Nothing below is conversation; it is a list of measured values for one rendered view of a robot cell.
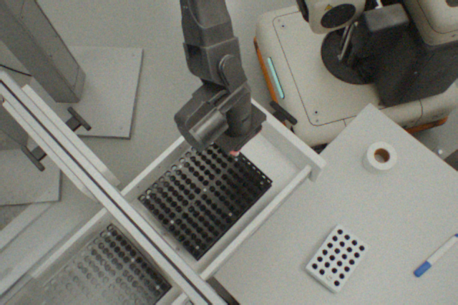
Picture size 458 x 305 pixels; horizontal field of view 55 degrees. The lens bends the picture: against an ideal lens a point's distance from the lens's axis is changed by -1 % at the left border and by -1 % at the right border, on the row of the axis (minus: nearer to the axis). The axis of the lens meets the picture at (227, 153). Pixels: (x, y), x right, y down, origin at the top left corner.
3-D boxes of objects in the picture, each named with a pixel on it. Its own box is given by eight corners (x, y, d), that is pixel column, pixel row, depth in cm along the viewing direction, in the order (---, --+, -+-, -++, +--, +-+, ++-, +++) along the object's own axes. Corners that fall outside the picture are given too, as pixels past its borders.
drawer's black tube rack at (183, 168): (215, 138, 102) (212, 127, 96) (271, 189, 97) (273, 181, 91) (143, 205, 97) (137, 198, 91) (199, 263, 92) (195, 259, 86)
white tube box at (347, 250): (335, 225, 101) (338, 223, 98) (366, 249, 99) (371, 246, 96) (303, 269, 98) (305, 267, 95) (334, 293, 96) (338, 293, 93)
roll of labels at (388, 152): (382, 143, 108) (386, 137, 104) (397, 167, 106) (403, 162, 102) (357, 155, 107) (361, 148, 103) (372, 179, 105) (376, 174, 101)
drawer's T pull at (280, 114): (272, 102, 98) (273, 99, 96) (298, 123, 96) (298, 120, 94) (261, 112, 97) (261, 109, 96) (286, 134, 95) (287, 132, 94)
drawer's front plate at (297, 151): (227, 99, 107) (225, 76, 97) (319, 178, 99) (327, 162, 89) (222, 103, 107) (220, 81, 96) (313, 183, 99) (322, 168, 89)
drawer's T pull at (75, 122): (72, 107, 99) (69, 104, 98) (93, 129, 97) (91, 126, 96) (59, 118, 98) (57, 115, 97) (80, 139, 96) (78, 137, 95)
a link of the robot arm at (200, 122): (235, 50, 63) (202, 42, 69) (175, 101, 60) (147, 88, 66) (265, 112, 70) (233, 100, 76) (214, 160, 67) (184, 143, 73)
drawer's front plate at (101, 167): (46, 104, 109) (26, 82, 98) (122, 182, 101) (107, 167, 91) (41, 109, 108) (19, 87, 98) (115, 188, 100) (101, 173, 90)
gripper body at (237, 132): (268, 120, 80) (269, 99, 74) (227, 157, 78) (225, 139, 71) (242, 99, 83) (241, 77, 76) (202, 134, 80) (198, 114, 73)
